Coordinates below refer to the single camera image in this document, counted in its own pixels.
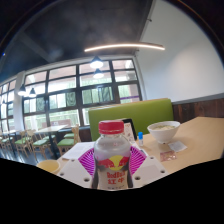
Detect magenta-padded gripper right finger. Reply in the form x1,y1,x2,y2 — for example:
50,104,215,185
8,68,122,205
128,145,168,189

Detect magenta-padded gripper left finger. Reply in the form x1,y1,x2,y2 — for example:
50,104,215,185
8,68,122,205
56,147,98,190

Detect red-capped white drink bottle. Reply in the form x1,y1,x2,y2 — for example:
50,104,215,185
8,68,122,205
92,120,133,191

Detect white paper sheet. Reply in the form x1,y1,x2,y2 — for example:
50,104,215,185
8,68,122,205
61,141,96,161

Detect small blue-capped bottle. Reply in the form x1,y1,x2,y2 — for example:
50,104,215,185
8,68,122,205
137,131,145,147

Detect small pink packet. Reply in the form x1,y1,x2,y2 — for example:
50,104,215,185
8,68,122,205
159,149,178,163

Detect black-framed table sign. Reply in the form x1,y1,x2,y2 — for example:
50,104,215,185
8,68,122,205
121,117,138,141

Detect white ceramic bowl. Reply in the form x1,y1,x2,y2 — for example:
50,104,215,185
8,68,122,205
146,120,181,145

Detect small white card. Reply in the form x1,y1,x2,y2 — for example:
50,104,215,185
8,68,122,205
167,140,188,153

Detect wooden dining table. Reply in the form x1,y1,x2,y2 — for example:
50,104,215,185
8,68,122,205
34,124,69,158

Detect green upholstered bench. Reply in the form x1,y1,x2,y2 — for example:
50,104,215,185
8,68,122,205
87,97,175,142

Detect wooden chairs with green seats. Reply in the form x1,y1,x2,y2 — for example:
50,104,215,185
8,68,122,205
0,124,82,158

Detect black pendant lamps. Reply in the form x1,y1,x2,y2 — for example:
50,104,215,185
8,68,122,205
17,55,105,98

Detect curved linear ceiling light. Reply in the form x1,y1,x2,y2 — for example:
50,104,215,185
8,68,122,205
83,41,166,54

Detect cream mug with yellow handle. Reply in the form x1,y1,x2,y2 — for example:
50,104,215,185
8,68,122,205
35,159,62,175

